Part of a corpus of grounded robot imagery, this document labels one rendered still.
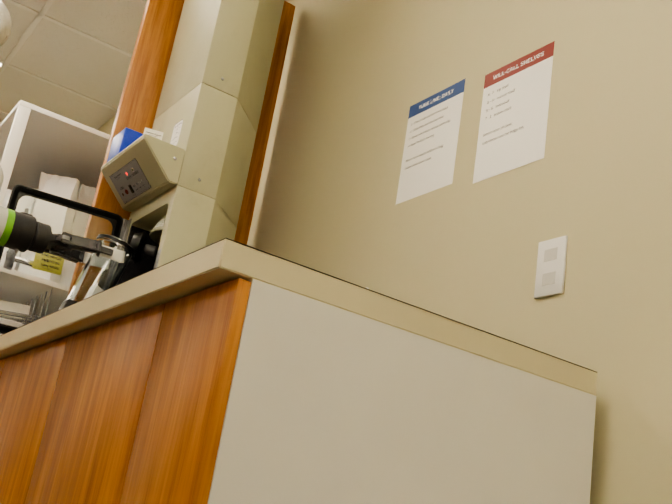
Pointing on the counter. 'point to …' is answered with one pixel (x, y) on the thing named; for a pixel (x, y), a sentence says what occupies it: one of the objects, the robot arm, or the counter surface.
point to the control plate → (130, 181)
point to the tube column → (223, 51)
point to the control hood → (154, 154)
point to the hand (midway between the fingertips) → (107, 258)
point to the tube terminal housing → (201, 173)
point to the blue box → (122, 141)
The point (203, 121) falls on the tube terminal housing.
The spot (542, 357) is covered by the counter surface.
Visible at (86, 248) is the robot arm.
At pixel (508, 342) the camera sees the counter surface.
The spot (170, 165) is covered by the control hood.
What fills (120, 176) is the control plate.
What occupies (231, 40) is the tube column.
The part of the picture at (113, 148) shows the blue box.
